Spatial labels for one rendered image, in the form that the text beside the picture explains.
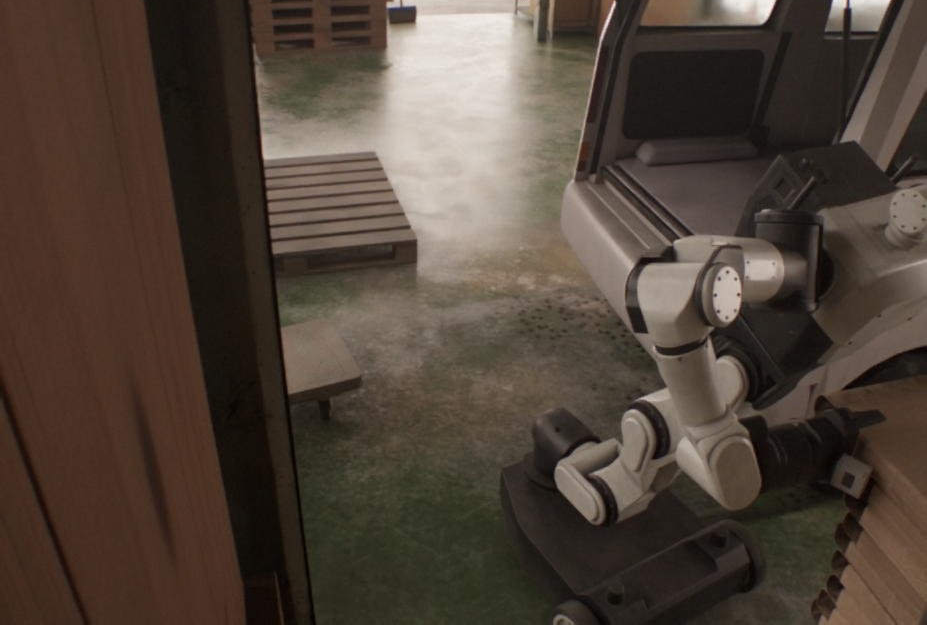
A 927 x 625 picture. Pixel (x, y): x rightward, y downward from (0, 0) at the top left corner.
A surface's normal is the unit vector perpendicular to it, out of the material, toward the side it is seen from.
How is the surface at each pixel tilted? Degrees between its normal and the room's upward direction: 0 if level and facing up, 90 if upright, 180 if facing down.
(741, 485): 75
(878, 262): 25
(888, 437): 0
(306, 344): 0
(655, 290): 57
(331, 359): 0
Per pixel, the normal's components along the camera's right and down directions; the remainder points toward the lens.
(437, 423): 0.04, -0.85
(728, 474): 0.28, 0.26
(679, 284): -0.69, -0.33
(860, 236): 0.25, -0.58
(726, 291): 0.68, 0.02
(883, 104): -0.36, 0.26
